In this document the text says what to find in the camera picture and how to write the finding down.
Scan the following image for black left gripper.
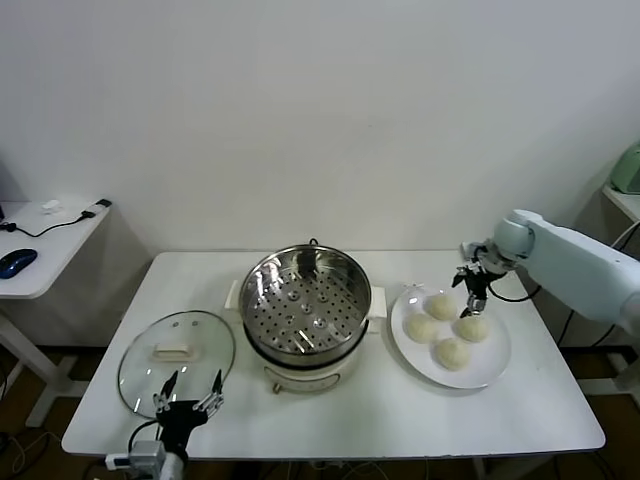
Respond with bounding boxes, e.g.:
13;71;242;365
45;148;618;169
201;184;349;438
152;368;225;454

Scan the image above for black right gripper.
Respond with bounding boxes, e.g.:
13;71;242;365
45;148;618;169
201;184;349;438
451;264;496;320

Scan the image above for white steamed baozi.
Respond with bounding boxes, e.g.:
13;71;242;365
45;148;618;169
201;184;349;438
404;313;440;344
452;315;489;344
432;337;472;372
424;293;459;322

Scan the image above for glass lid with cream handle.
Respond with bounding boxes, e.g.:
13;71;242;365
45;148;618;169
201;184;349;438
117;309;237;419

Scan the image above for steel steamer pot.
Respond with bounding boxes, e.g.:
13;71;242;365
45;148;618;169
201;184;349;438
223;279;389;396

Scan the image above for stainless steel steamer basket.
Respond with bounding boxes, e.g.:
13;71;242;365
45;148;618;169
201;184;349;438
238;244;374;354

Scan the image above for white round plate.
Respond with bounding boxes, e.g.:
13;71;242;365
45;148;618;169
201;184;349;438
389;283;514;390

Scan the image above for white side table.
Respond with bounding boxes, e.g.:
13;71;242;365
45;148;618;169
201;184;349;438
602;183;640;396

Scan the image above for white side desk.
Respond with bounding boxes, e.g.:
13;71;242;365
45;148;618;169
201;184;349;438
0;199;112;429

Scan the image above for mint green appliance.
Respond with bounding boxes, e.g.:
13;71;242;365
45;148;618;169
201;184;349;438
610;141;640;195

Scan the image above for blue computer mouse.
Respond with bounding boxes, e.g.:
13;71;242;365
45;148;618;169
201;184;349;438
0;248;39;280

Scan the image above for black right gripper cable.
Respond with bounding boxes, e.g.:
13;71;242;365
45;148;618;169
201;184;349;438
487;278;545;303

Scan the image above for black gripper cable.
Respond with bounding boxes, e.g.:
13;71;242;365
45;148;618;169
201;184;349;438
127;418;162;452
487;278;545;303

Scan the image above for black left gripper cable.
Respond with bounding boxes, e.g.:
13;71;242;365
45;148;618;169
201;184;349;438
127;418;162;452

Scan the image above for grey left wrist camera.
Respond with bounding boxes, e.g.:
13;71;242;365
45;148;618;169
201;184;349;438
104;440;167;472

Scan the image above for black power cable with plug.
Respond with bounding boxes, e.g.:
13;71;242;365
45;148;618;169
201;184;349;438
556;282;624;347

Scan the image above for white hanging cable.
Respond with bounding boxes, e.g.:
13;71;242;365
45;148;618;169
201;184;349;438
610;218;640;250

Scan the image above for black desk cable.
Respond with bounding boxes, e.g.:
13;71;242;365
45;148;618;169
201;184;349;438
0;211;97;239

